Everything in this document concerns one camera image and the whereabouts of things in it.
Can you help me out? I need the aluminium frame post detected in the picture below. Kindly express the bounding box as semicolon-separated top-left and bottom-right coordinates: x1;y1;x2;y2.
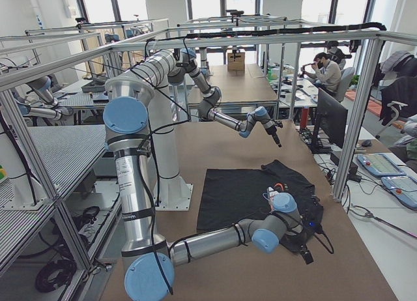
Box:
332;38;383;203

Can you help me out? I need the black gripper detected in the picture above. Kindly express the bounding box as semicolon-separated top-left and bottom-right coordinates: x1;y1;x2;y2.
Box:
263;120;283;147
280;227;313;265

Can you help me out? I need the black graphic t-shirt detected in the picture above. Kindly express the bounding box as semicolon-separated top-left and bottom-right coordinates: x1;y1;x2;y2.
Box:
197;160;324;238

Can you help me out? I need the blue teach pendant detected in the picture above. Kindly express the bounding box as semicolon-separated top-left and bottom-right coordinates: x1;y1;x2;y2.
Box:
356;153;406;177
381;176;417;210

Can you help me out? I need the seated person with mask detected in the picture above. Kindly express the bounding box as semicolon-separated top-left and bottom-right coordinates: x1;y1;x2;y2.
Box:
301;52;341;96

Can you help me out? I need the cardboard box on table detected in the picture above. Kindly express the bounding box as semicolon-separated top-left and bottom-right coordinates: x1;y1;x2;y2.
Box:
227;50;245;72

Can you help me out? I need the black computer monitor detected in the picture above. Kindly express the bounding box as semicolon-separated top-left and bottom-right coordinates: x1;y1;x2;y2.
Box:
310;90;348;154

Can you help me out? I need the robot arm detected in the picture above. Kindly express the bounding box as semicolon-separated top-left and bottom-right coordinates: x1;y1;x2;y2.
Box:
177;49;283;147
103;49;306;300

